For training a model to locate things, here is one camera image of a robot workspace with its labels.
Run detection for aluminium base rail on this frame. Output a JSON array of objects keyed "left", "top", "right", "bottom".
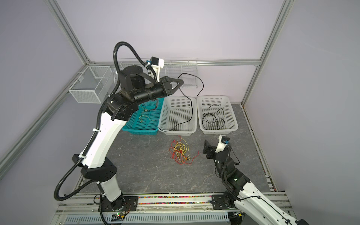
[{"left": 56, "top": 191, "right": 293, "bottom": 213}]

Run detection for white plastic basket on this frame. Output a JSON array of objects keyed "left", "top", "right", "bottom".
[
  {"left": 196, "top": 95, "right": 238, "bottom": 135},
  {"left": 158, "top": 96, "right": 197, "bottom": 136}
]

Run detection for black cable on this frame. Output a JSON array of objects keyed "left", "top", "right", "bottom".
[
  {"left": 202, "top": 103, "right": 226, "bottom": 131},
  {"left": 157, "top": 72, "right": 205, "bottom": 133}
]

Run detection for white plastic basket right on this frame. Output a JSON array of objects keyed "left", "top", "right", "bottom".
[{"left": 196, "top": 95, "right": 238, "bottom": 135}]

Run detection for teal plastic basket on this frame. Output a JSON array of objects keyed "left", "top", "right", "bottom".
[{"left": 122, "top": 98, "right": 164, "bottom": 136}]

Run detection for red yellow black cables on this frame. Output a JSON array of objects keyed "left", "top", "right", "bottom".
[{"left": 168, "top": 135, "right": 200, "bottom": 166}]

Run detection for white slotted cable duct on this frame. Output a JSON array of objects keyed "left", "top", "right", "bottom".
[{"left": 63, "top": 212, "right": 230, "bottom": 225}]

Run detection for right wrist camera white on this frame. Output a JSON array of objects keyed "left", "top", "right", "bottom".
[{"left": 215, "top": 135, "right": 230, "bottom": 153}]

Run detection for yellow cable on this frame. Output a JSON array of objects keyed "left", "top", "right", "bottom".
[{"left": 138, "top": 106, "right": 154, "bottom": 123}]

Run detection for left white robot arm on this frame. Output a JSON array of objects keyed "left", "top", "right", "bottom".
[{"left": 53, "top": 41, "right": 184, "bottom": 211}]

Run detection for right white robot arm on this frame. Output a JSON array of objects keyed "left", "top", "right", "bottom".
[{"left": 202, "top": 137, "right": 308, "bottom": 225}]

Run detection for white wire shelf rack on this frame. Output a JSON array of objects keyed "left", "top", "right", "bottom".
[{"left": 113, "top": 57, "right": 199, "bottom": 90}]

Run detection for white mesh wall box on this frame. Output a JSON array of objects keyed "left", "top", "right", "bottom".
[{"left": 69, "top": 66, "right": 115, "bottom": 104}]

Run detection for white plastic basket middle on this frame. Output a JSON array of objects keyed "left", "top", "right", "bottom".
[{"left": 158, "top": 96, "right": 197, "bottom": 136}]

